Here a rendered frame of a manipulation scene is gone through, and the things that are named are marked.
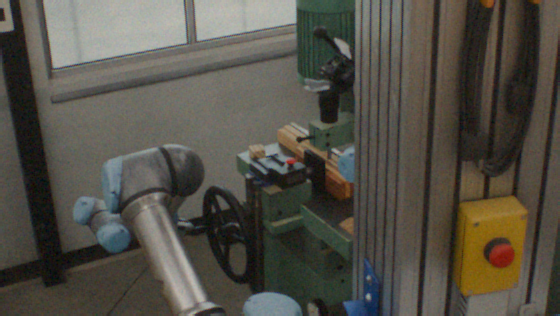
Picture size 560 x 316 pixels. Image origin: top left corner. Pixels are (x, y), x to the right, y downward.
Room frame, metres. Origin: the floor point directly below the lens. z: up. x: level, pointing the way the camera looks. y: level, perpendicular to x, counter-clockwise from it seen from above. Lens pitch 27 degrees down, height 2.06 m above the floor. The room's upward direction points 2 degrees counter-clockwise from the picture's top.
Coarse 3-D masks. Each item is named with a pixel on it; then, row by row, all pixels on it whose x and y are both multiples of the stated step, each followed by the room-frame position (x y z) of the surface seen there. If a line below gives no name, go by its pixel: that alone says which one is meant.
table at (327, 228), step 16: (240, 160) 2.30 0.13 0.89; (320, 192) 2.07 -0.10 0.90; (304, 208) 1.98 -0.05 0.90; (320, 208) 1.98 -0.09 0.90; (336, 208) 1.97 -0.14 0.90; (352, 208) 1.97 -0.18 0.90; (272, 224) 1.95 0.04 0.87; (288, 224) 1.96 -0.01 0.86; (304, 224) 1.99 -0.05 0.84; (320, 224) 1.92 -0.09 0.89; (336, 224) 1.89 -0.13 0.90; (336, 240) 1.85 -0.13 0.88; (352, 240) 1.81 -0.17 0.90; (352, 256) 1.81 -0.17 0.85
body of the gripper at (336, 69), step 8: (336, 56) 1.91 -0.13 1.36; (344, 56) 1.88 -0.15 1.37; (328, 64) 1.91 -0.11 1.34; (336, 64) 1.88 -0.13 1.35; (344, 64) 1.87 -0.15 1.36; (352, 64) 1.89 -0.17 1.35; (328, 72) 1.88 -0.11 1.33; (336, 72) 1.88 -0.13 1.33; (344, 72) 1.86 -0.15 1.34; (352, 72) 1.83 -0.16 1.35; (328, 80) 1.88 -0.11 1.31; (336, 80) 1.87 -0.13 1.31; (344, 80) 1.84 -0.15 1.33; (352, 80) 1.82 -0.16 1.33; (344, 88) 1.88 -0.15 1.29; (352, 88) 1.82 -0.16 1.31
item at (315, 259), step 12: (288, 240) 2.06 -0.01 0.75; (300, 240) 2.00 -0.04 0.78; (300, 252) 2.01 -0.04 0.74; (312, 252) 1.95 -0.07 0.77; (324, 252) 1.91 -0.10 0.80; (336, 252) 1.92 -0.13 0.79; (312, 264) 1.95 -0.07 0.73; (324, 264) 1.90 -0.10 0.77; (336, 264) 1.92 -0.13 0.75; (348, 264) 1.94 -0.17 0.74; (324, 276) 1.90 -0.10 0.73
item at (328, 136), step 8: (344, 112) 2.23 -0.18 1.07; (344, 120) 2.18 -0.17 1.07; (352, 120) 2.18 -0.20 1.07; (312, 128) 2.16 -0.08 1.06; (320, 128) 2.13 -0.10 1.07; (328, 128) 2.13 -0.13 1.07; (336, 128) 2.14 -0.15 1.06; (344, 128) 2.16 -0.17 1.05; (352, 128) 2.17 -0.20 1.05; (320, 136) 2.12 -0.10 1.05; (328, 136) 2.13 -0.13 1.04; (336, 136) 2.14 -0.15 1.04; (344, 136) 2.16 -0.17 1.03; (352, 136) 2.17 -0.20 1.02; (312, 144) 2.16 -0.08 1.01; (320, 144) 2.12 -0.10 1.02; (328, 144) 2.13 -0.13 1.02; (336, 144) 2.14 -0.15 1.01; (344, 144) 2.16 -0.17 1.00
